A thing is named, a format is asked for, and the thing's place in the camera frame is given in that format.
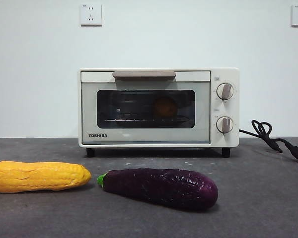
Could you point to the brown potato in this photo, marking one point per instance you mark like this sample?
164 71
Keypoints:
164 107

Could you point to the beige oven timer knob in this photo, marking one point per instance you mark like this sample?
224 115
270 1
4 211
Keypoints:
224 124

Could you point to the white Toshiba toaster oven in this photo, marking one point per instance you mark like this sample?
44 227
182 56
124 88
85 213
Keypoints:
226 109

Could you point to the beige oven temperature knob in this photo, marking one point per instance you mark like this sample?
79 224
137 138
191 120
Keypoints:
225 91

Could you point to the purple eggplant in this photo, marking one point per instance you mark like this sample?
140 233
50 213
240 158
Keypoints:
159 189

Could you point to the yellow corn cob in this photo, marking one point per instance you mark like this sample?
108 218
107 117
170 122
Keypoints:
39 177

